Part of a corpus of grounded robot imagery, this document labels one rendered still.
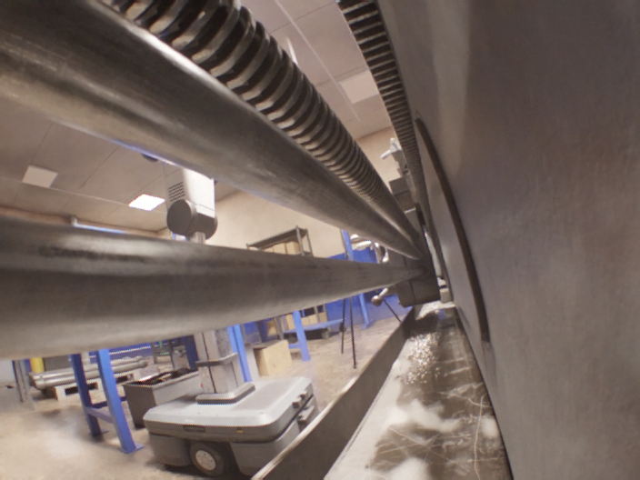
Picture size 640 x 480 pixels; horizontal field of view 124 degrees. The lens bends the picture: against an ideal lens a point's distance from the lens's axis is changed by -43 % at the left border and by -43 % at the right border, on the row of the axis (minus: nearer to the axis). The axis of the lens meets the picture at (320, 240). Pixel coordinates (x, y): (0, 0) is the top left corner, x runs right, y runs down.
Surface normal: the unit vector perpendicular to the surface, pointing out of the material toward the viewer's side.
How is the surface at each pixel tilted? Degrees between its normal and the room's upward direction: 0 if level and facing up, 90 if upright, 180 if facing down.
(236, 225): 90
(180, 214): 90
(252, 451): 90
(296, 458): 90
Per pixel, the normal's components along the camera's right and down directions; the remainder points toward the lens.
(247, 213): -0.40, -0.10
